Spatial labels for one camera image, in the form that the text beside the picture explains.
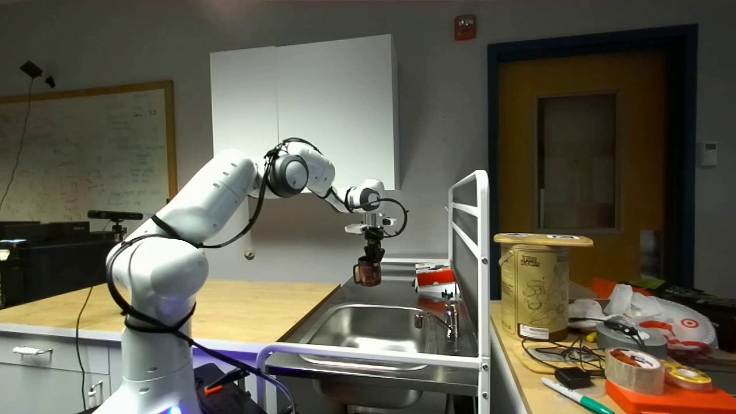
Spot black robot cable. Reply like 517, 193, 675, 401
103, 136, 412, 414

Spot small black adapter box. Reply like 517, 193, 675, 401
552, 365, 595, 391

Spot red fire alarm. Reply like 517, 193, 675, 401
451, 14, 481, 44

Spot small brown cup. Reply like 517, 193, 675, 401
349, 257, 383, 289

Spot dark door frame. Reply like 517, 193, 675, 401
486, 21, 701, 304

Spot white orange printed box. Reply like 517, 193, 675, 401
412, 262, 459, 289

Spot chrome sink faucet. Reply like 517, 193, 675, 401
437, 297, 465, 343

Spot stainless steel sink counter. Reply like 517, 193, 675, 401
274, 256, 483, 410

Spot white base cabinet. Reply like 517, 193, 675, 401
0, 327, 127, 414

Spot round yellow tin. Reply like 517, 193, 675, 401
660, 361, 714, 394

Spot green white marker pen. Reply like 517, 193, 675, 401
540, 372, 617, 414

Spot white red plastic bag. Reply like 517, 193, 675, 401
565, 279, 720, 356

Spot cardboard cable spool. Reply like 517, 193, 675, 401
491, 231, 597, 340

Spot black equipment cases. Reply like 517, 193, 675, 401
0, 219, 120, 311

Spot white wall power outlet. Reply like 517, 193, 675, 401
82, 377, 108, 410

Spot clear packing tape roll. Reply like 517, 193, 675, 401
603, 345, 670, 397

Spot orange flat block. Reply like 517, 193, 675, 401
603, 377, 736, 414

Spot white projection board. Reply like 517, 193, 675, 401
207, 33, 403, 195

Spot black camera on tripod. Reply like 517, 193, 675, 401
85, 208, 147, 249

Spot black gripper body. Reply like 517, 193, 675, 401
360, 228, 387, 257

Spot black wall mounted camera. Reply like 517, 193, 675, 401
17, 57, 60, 93

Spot tangled black table cables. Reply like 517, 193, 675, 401
517, 325, 609, 377

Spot black red controller box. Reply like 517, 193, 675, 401
191, 361, 268, 414

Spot yellow wooden door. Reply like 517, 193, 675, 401
496, 50, 671, 288

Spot white tubular metal rack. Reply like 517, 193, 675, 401
254, 167, 494, 414

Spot white wall thermostat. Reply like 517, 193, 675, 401
699, 140, 721, 170

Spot wood framed whiteboard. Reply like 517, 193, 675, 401
0, 78, 182, 225

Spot grey duct tape roll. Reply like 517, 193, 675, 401
592, 320, 651, 356

